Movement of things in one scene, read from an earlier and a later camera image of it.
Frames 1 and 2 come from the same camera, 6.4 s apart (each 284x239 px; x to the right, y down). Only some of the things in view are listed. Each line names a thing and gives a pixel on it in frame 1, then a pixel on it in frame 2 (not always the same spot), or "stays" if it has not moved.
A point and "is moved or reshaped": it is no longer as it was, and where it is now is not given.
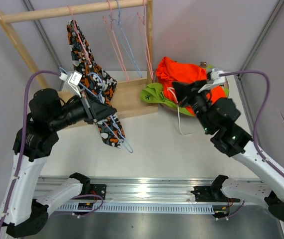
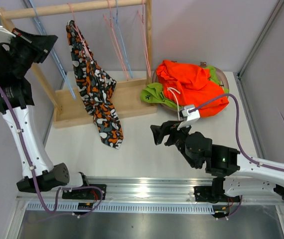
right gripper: [187, 92] -> [159, 131]
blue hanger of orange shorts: [130, 150] -> [56, 57]
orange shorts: [169, 71] stays
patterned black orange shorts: [98, 82] stays
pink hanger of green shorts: [110, 31] stays
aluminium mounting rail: [127, 189] stays
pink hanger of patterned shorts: [78, 35] is moved or reshaped
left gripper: [95, 111] -> [40, 44]
